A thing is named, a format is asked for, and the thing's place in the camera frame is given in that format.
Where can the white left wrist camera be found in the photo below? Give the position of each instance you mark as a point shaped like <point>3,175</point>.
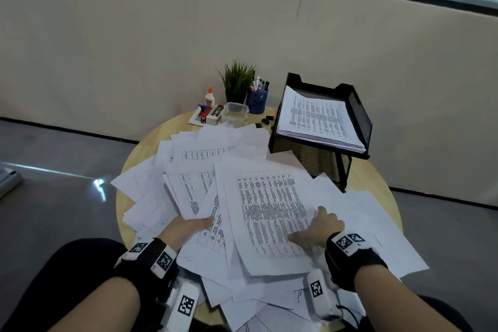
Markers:
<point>184,306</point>

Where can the red stapler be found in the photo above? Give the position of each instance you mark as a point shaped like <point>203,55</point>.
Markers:
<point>205,115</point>

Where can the black mesh paper tray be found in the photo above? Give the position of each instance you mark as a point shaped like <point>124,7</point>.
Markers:
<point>360,117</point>

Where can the clear plastic box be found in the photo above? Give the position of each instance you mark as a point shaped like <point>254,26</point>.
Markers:
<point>235,113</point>

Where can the person's left forearm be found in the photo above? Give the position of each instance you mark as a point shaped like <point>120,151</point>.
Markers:
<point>101,308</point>

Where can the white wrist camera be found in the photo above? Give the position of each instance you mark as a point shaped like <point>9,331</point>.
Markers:
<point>184,306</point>
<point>321,293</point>

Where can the white tray with stapler items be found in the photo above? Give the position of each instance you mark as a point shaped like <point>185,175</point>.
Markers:
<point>193,121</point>

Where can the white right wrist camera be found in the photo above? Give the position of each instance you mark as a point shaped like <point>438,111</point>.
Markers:
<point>321,293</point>

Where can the black left wrist band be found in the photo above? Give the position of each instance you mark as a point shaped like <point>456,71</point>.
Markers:
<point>144,269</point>

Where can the white glue bottle orange cap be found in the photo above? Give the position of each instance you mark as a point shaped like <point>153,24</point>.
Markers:
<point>210,99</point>

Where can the green potted plant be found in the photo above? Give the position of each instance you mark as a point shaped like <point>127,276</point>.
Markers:
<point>236,79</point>

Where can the small blue tool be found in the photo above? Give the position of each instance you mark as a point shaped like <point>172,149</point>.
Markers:
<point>204,107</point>

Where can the black wrist band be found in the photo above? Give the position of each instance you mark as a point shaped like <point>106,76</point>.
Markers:
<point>358,265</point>
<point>144,269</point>

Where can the person's left hand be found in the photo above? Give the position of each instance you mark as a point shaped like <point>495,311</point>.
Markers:
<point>183,230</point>

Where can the bunch of marker pens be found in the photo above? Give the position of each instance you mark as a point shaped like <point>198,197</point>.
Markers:
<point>260,83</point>

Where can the black right wrist band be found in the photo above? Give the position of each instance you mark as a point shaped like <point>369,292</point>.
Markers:
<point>358,265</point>

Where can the pile of printed papers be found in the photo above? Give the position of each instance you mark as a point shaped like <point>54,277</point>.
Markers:
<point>186,164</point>

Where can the person's right forearm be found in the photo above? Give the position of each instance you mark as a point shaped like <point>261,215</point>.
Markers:
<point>397,304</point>

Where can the blue mesh pen holder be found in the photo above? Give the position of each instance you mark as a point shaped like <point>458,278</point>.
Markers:
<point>257,102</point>

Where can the person's right hand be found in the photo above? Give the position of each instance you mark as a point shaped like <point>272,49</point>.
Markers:
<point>323,228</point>

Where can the heap of black binder clips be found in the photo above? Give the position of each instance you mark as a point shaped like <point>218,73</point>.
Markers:
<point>266,121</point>

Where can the round wooden table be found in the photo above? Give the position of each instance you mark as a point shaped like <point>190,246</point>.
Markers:
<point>148,149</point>

